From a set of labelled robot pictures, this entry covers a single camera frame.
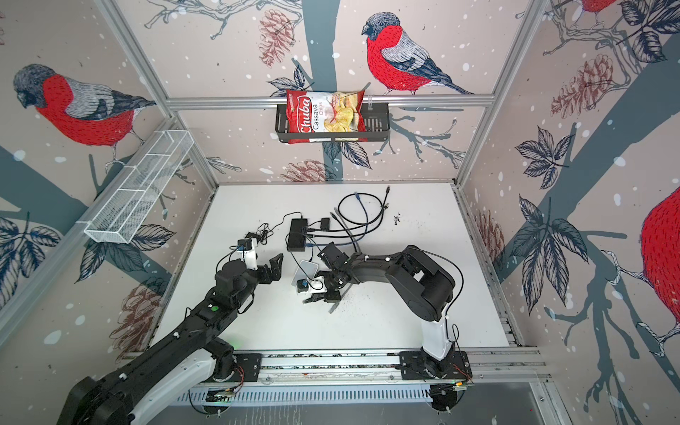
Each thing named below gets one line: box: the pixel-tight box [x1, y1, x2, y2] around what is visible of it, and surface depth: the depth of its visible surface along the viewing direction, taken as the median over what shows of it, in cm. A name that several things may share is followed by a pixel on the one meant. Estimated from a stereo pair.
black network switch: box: [286, 217, 309, 252], surface depth 102 cm
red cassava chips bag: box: [285, 89, 368, 145], surface depth 90 cm
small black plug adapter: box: [320, 217, 331, 232], surface depth 106 cm
